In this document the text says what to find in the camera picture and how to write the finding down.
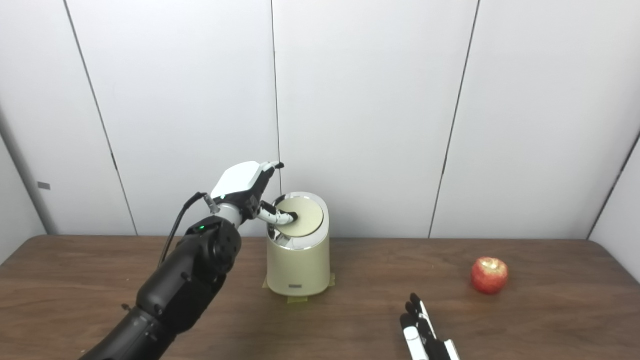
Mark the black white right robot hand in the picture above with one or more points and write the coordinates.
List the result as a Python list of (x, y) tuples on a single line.
[(425, 340)]

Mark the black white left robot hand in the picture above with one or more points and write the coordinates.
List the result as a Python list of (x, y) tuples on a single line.
[(240, 181)]

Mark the cream round bin lid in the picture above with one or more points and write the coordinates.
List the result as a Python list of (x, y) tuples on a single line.
[(309, 217)]

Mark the red apple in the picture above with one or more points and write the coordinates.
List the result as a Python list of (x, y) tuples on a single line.
[(489, 276)]

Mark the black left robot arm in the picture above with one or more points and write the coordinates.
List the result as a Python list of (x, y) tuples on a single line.
[(185, 280)]

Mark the cream-colored bin body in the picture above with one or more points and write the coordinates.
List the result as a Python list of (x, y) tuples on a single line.
[(298, 267)]

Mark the small grey wall tag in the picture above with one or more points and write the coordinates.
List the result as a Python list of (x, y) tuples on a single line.
[(44, 185)]

